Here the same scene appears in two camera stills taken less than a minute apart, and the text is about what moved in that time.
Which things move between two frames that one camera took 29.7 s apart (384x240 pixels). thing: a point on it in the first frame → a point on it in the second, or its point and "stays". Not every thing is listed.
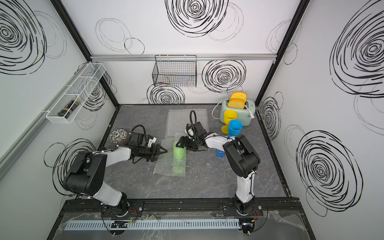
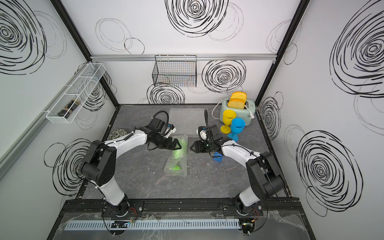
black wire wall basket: x=175 y=70 stays
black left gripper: x=154 y=152 → x=169 y=146
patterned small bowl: x=118 y=136 stays
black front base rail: x=137 y=206 stays
